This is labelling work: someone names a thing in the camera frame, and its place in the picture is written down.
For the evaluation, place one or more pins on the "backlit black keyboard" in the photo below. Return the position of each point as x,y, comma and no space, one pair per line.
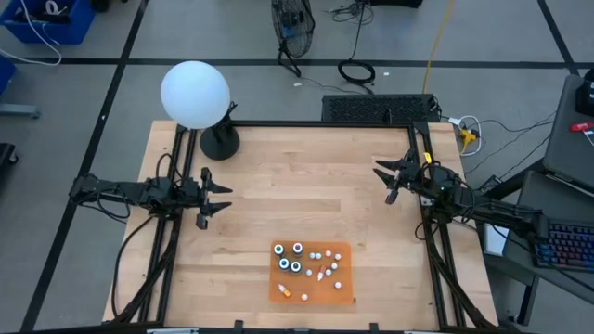
571,248

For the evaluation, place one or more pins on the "grey keyboard desk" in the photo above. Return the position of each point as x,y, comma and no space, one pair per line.
571,204

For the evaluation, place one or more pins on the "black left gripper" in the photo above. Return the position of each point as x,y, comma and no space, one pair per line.
203,204

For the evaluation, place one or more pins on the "large green food colouring bottle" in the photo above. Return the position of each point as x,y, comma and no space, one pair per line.
278,249

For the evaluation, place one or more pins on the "black device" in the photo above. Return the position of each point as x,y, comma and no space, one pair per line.
585,93

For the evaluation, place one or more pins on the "white globe table lamp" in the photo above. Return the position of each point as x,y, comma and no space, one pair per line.
195,95

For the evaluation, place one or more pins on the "black floor fan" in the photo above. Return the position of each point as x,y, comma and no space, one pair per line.
292,28

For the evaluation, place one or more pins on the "large blue food colouring bottle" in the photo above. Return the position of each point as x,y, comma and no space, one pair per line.
284,263

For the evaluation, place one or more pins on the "small orange food colouring bottle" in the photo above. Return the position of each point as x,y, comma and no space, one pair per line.
321,273

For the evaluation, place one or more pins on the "black aluminium table frame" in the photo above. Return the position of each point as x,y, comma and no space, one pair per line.
325,124

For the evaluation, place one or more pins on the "red tool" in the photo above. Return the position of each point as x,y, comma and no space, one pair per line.
581,127

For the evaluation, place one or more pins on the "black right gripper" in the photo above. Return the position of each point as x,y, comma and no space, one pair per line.
410,178

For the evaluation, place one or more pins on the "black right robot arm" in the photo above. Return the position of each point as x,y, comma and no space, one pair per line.
487,211

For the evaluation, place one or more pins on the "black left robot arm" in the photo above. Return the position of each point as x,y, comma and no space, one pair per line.
125,195

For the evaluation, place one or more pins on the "white paper sheet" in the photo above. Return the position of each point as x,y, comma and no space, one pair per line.
494,241

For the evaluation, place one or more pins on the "orange translucent plastic tray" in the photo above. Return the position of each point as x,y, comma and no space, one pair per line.
297,283

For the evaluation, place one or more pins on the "large black food colouring bottle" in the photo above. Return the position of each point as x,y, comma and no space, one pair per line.
295,266

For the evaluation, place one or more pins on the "silver arm base bracket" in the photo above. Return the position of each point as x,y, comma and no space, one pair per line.
424,200

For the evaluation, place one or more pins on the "black perforated computer case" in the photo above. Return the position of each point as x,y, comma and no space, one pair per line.
378,108

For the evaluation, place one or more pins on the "blue plastic bin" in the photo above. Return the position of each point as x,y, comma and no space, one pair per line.
46,28
5,74

